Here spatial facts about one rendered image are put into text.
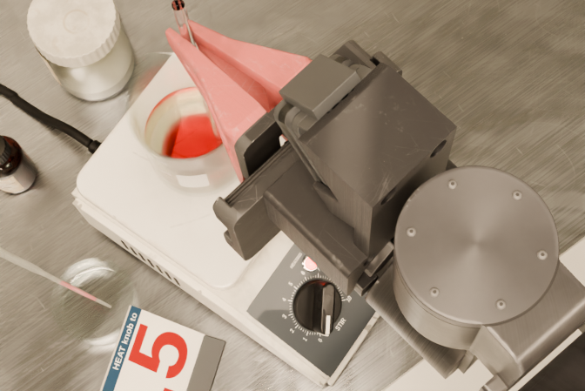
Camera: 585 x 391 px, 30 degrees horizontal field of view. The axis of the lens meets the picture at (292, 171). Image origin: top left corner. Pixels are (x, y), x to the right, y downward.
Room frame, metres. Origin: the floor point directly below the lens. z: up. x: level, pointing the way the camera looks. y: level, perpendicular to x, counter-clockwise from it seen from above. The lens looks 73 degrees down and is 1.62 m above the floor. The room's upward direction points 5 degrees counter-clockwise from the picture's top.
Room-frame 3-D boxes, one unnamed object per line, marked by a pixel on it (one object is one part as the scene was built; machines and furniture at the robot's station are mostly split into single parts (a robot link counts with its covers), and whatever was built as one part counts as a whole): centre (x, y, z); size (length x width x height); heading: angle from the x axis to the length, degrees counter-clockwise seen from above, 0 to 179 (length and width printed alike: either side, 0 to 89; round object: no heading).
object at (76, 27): (0.32, 0.13, 0.94); 0.06 x 0.06 x 0.08
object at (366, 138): (0.13, -0.02, 1.21); 0.07 x 0.06 x 0.11; 129
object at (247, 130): (0.19, 0.01, 1.15); 0.09 x 0.07 x 0.07; 39
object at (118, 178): (0.21, 0.05, 0.98); 0.12 x 0.12 x 0.01; 50
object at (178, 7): (0.21, 0.04, 1.09); 0.01 x 0.01 x 0.20
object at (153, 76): (0.22, 0.06, 1.03); 0.07 x 0.06 x 0.08; 38
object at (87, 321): (0.14, 0.14, 0.91); 0.06 x 0.06 x 0.02
